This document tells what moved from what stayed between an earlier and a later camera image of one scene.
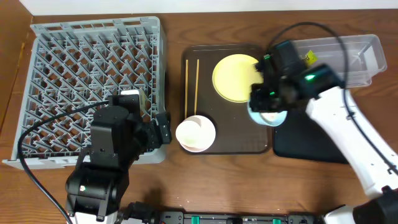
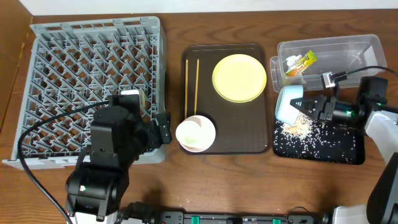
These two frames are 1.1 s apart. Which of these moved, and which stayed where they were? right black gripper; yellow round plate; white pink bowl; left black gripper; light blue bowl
Moved: right black gripper; light blue bowl
Stayed: yellow round plate; white pink bowl; left black gripper
